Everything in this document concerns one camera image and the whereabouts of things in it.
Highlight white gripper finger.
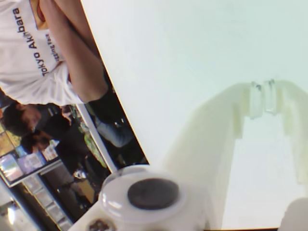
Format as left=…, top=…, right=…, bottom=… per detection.
left=100, top=81, right=263, bottom=230
left=263, top=78, right=308, bottom=186

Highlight bare person forearm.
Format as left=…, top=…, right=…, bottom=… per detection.
left=40, top=0, right=109, bottom=102

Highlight white long table edge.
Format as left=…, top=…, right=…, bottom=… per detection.
left=77, top=103, right=117, bottom=174

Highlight board with pictures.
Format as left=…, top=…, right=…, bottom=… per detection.
left=0, top=154, right=62, bottom=188

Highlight person in white text T-shirt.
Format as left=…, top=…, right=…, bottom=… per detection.
left=0, top=0, right=82, bottom=105

